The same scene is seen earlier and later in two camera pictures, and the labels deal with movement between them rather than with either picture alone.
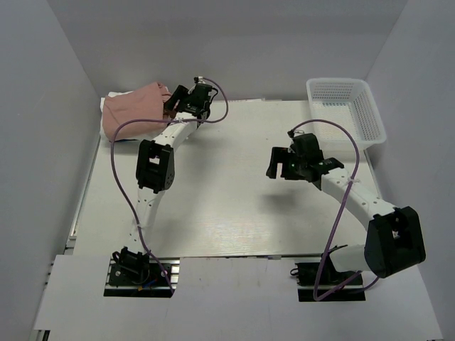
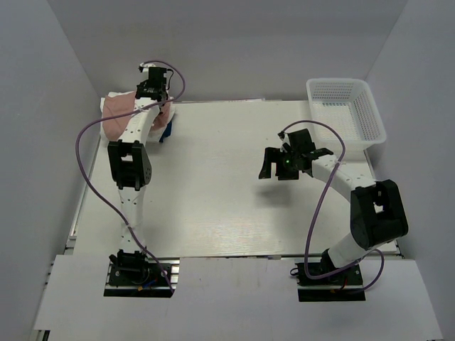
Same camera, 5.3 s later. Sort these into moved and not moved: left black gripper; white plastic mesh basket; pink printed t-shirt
Moved: left black gripper
Not moved: pink printed t-shirt; white plastic mesh basket
